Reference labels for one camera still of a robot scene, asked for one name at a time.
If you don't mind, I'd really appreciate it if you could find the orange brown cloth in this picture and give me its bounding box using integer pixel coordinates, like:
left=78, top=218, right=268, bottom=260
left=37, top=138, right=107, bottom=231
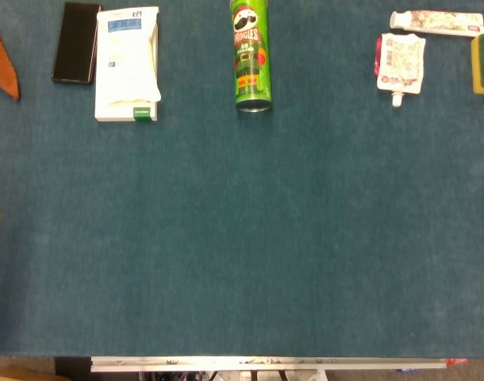
left=0, top=22, right=21, bottom=102

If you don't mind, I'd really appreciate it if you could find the white box green tab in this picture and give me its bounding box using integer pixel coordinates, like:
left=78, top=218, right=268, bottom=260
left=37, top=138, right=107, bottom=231
left=94, top=21, right=160, bottom=124

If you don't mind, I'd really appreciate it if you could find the black smartphone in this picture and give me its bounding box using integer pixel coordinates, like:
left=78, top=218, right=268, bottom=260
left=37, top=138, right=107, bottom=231
left=51, top=2, right=102, bottom=86

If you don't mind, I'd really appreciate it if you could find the white plastic pouch blue label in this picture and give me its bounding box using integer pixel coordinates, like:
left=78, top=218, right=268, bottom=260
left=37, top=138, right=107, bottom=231
left=95, top=6, right=163, bottom=106

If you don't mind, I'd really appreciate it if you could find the blue felt table mat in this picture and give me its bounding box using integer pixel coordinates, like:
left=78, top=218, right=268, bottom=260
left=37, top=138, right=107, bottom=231
left=0, top=0, right=484, bottom=358

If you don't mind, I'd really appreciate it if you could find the green Pringles can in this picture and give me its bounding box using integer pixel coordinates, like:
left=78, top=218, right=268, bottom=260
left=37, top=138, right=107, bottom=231
left=229, top=0, right=273, bottom=114

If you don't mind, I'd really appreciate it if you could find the white spouted drink pouch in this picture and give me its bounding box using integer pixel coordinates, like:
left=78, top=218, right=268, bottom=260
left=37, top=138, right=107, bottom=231
left=374, top=32, right=427, bottom=109

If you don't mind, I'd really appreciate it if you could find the white toothpaste tube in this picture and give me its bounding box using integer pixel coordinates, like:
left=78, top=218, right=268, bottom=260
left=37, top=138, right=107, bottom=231
left=389, top=10, right=484, bottom=38

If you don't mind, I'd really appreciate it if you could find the aluminium frame rail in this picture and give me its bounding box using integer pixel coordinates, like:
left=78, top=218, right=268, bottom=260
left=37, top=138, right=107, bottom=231
left=90, top=356, right=468, bottom=373

